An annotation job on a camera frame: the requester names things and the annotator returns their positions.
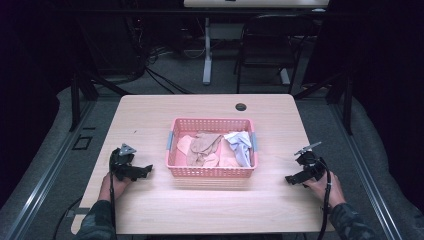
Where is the black metal frame stand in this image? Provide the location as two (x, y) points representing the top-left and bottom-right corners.
(68, 68), (131, 133)
(293, 71), (354, 136)

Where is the black chair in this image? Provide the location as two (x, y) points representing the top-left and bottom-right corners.
(233, 13), (316, 95)

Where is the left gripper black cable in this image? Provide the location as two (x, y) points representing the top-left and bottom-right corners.
(108, 173), (118, 240)

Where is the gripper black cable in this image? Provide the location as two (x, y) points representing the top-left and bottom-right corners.
(316, 157), (333, 240)
(108, 173), (118, 240)

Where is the pink plastic basket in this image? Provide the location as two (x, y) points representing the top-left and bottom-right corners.
(165, 117), (259, 179)

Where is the person's left hand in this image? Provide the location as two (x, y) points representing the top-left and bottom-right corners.
(98, 172), (133, 202)

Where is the light blue cloth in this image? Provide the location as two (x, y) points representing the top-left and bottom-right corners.
(223, 130), (253, 168)

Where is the pale pink cloth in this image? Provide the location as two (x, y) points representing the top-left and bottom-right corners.
(176, 134), (242, 168)

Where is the white desk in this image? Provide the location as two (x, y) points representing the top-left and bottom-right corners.
(183, 0), (331, 86)

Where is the person's right hand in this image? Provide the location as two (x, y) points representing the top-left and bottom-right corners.
(303, 170), (347, 209)

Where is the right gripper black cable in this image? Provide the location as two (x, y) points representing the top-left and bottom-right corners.
(316, 157), (333, 240)

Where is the beige cloth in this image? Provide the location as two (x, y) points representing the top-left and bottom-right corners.
(185, 132), (224, 167)

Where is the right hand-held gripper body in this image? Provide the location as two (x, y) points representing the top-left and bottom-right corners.
(293, 141), (327, 181)

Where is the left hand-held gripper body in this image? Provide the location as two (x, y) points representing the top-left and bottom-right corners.
(109, 143), (139, 181)

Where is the tangle of floor cables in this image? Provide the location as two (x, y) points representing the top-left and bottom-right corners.
(126, 16), (208, 95)

